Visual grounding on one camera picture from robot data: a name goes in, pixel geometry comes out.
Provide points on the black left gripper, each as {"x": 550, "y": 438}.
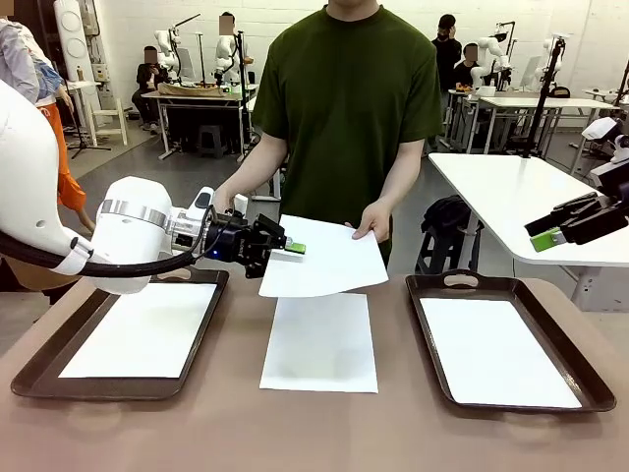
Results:
{"x": 228, "y": 241}

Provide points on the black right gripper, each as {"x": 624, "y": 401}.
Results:
{"x": 616, "y": 192}

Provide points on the white A4 paper sheet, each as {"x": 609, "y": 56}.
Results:
{"x": 334, "y": 260}

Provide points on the white A4 paper stack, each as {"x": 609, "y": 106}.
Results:
{"x": 496, "y": 354}
{"x": 319, "y": 344}
{"x": 137, "y": 334}

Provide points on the person's right forearm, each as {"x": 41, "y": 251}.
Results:
{"x": 255, "y": 167}

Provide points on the person's left forearm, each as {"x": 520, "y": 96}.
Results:
{"x": 400, "y": 177}

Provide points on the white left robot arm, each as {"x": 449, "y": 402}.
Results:
{"x": 132, "y": 231}

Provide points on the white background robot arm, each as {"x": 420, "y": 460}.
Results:
{"x": 484, "y": 46}
{"x": 548, "y": 49}
{"x": 162, "y": 39}
{"x": 226, "y": 49}

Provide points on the person's right hand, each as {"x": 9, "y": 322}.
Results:
{"x": 228, "y": 199}

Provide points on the person's left hand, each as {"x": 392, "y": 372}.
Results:
{"x": 376, "y": 218}

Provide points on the large white table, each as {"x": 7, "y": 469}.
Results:
{"x": 491, "y": 196}

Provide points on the brown plastic serving tray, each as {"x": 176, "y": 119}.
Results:
{"x": 46, "y": 354}
{"x": 506, "y": 290}

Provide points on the long white background table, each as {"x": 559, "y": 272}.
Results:
{"x": 580, "y": 102}

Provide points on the grey plastic stool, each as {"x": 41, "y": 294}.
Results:
{"x": 211, "y": 137}

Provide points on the person in green t-shirt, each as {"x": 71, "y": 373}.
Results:
{"x": 344, "y": 123}

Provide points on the background computer monitor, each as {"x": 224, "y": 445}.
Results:
{"x": 531, "y": 71}

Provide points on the person in black t-shirt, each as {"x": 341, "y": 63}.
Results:
{"x": 467, "y": 74}

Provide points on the white-framed background work table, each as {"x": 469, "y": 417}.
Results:
{"x": 196, "y": 96}

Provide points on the masked person in black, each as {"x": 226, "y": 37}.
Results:
{"x": 447, "y": 54}

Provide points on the orange shorts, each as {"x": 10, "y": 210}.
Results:
{"x": 69, "y": 187}

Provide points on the seated person in dark jacket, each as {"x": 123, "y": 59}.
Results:
{"x": 147, "y": 78}

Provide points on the standing person in white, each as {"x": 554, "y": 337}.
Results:
{"x": 226, "y": 24}

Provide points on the brown fabric cover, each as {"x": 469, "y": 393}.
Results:
{"x": 29, "y": 280}

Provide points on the white standing air conditioner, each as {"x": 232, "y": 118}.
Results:
{"x": 74, "y": 46}

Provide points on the mannequin in striped shirt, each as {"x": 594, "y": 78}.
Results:
{"x": 19, "y": 54}

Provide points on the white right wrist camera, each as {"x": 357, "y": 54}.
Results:
{"x": 599, "y": 129}

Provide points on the black camera pole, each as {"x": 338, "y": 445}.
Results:
{"x": 540, "y": 110}

